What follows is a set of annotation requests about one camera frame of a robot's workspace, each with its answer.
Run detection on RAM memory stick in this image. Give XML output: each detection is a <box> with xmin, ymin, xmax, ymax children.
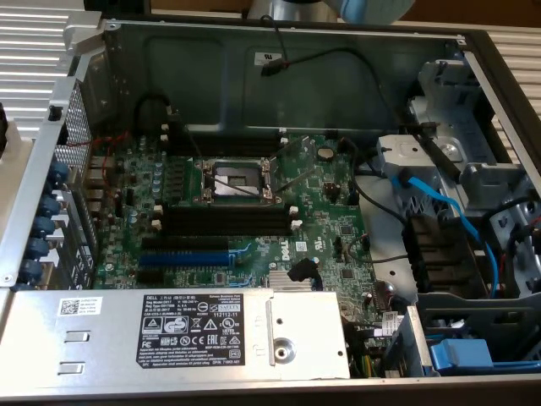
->
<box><xmin>154</xmin><ymin>204</ymin><xmax>299</xmax><ymax>221</ymax></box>

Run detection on black RAM slot white clips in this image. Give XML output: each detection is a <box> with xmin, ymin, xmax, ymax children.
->
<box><xmin>151</xmin><ymin>217</ymin><xmax>302</xmax><ymax>238</ymax></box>
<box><xmin>162</xmin><ymin>123</ymin><xmax>288</xmax><ymax>144</ymax></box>
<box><xmin>161</xmin><ymin>134</ymin><xmax>287</xmax><ymax>158</ymax></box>

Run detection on CPU socket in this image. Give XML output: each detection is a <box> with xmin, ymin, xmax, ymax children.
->
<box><xmin>195</xmin><ymin>156</ymin><xmax>280</xmax><ymax>208</ymax></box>

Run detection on metal socket cover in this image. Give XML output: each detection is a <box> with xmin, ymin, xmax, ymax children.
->
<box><xmin>270</xmin><ymin>134</ymin><xmax>318</xmax><ymax>192</ymax></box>

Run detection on green motherboard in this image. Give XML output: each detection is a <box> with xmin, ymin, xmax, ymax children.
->
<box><xmin>90</xmin><ymin>130</ymin><xmax>413</xmax><ymax>354</ymax></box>

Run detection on silver finned chipset heatsink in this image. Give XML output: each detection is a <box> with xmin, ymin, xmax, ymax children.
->
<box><xmin>268</xmin><ymin>270</ymin><xmax>325</xmax><ymax>293</ymax></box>

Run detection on long black expansion slot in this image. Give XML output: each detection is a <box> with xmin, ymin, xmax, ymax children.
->
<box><xmin>141</xmin><ymin>235</ymin><xmax>232</xmax><ymax>252</ymax></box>

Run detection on thin metal locking lever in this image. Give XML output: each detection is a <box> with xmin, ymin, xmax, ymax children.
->
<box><xmin>181</xmin><ymin>120</ymin><xmax>208</xmax><ymax>166</ymax></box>

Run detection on blue expansion slot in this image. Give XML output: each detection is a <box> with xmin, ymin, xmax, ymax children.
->
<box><xmin>139</xmin><ymin>250</ymin><xmax>232</xmax><ymax>267</ymax></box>

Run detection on open gray PC case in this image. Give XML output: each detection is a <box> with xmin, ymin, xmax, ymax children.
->
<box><xmin>0</xmin><ymin>11</ymin><xmax>541</xmax><ymax>403</ymax></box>

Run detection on short black expansion slot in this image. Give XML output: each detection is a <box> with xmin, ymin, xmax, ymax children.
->
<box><xmin>137</xmin><ymin>269</ymin><xmax>166</xmax><ymax>285</ymax></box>

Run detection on black power supply label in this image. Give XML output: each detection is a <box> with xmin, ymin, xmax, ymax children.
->
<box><xmin>135</xmin><ymin>294</ymin><xmax>246</xmax><ymax>368</ymax></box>

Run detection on black ribbed plastic shroud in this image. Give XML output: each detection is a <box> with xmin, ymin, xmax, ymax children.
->
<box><xmin>401</xmin><ymin>213</ymin><xmax>488</xmax><ymax>294</ymax></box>

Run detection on silver metal disk bay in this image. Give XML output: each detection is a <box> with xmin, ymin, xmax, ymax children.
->
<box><xmin>375</xmin><ymin>52</ymin><xmax>541</xmax><ymax>297</ymax></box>

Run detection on silver power supply unit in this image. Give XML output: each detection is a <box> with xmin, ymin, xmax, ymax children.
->
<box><xmin>0</xmin><ymin>288</ymin><xmax>352</xmax><ymax>392</ymax></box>

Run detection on blue rear port plug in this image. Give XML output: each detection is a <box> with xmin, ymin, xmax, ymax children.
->
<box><xmin>40</xmin><ymin>192</ymin><xmax>63</xmax><ymax>217</ymax></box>
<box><xmin>20</xmin><ymin>258</ymin><xmax>44</xmax><ymax>283</ymax></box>
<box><xmin>46</xmin><ymin>160</ymin><xmax>71</xmax><ymax>187</ymax></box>
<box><xmin>31</xmin><ymin>215</ymin><xmax>56</xmax><ymax>238</ymax></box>
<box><xmin>27</xmin><ymin>236</ymin><xmax>50</xmax><ymax>259</ymax></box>

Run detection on white QR code sticker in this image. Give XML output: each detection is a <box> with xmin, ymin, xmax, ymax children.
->
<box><xmin>57</xmin><ymin>296</ymin><xmax>104</xmax><ymax>316</ymax></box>

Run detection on dark gray drive cage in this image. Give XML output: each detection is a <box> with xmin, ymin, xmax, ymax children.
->
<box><xmin>382</xmin><ymin>291</ymin><xmax>541</xmax><ymax>380</ymax></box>

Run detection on blue plastic latch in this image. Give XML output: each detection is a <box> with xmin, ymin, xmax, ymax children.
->
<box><xmin>429</xmin><ymin>337</ymin><xmax>495</xmax><ymax>376</ymax></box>

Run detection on black box behind case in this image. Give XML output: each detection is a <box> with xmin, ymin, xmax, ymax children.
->
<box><xmin>83</xmin><ymin>0</ymin><xmax>152</xmax><ymax>14</ymax></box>

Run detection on black wire plug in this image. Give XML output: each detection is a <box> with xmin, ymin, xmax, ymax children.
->
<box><xmin>287</xmin><ymin>257</ymin><xmax>319</xmax><ymax>283</ymax></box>

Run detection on blue SATA wire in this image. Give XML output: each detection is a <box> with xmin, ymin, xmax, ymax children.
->
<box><xmin>391</xmin><ymin>167</ymin><xmax>500</xmax><ymax>294</ymax></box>

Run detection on black looped wire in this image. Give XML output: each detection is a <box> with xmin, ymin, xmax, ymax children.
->
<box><xmin>134</xmin><ymin>92</ymin><xmax>171</xmax><ymax>137</ymax></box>

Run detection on power supply wire bundle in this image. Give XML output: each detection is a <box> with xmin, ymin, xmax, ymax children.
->
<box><xmin>344</xmin><ymin>321</ymin><xmax>384</xmax><ymax>379</ymax></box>

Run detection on thin red wire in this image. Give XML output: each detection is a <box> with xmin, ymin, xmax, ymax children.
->
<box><xmin>67</xmin><ymin>129</ymin><xmax>131</xmax><ymax>200</ymax></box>

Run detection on silver metal bracket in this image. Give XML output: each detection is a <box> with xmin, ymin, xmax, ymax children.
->
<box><xmin>63</xmin><ymin>11</ymin><xmax>107</xmax><ymax>58</ymax></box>

